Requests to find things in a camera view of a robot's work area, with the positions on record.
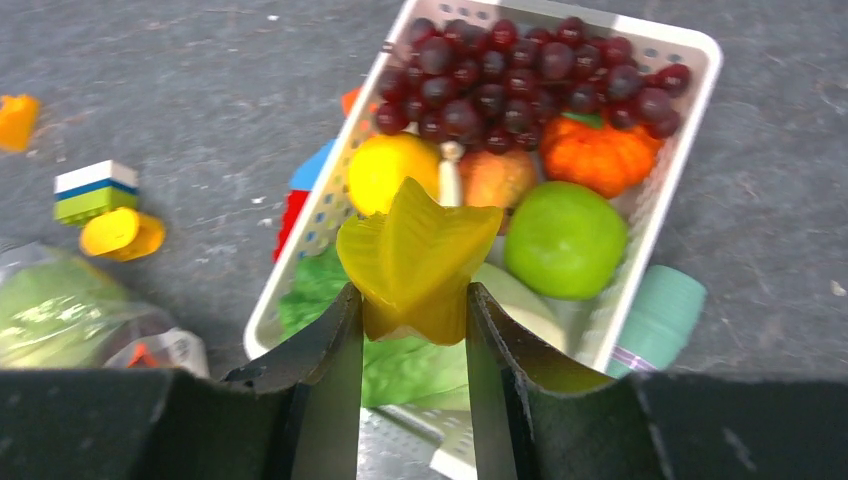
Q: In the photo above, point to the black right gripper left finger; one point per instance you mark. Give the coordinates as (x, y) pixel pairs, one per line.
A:
(292, 413)

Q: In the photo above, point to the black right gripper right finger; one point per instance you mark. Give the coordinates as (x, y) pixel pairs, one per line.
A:
(538, 414)

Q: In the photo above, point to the yellow fake starfruit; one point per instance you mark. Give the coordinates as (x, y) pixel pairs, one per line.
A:
(413, 264)

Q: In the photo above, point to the clear zip top bag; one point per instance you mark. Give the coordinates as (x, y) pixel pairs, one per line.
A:
(60, 311)

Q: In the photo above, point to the pale green fake melon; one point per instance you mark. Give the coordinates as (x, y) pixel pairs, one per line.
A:
(523, 305)

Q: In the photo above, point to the fake green lettuce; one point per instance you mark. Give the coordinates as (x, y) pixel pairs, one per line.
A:
(401, 371)

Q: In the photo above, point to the fake green apple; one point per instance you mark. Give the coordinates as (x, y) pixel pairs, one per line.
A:
(565, 241)

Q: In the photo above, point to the fake peach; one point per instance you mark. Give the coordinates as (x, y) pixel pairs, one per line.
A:
(497, 180)

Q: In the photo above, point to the fake yellow lemon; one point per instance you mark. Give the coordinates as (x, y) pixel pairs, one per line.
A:
(380, 165)

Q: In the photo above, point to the fake orange pumpkin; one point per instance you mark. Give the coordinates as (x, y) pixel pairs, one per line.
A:
(605, 160)

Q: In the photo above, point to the dark red fake grapes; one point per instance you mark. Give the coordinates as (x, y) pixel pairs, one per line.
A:
(497, 88)

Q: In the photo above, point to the red blue toy block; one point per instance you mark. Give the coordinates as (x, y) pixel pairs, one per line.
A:
(301, 184)

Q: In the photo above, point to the yellow toy cylinder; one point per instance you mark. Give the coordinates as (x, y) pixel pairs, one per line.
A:
(123, 234)

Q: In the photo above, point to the white green stacked block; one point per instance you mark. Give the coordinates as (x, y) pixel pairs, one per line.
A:
(85, 193)

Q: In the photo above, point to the orange toy cup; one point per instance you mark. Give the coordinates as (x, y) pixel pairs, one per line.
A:
(348, 100)

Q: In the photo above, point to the orange toy block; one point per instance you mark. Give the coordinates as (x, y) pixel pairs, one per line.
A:
(18, 118)

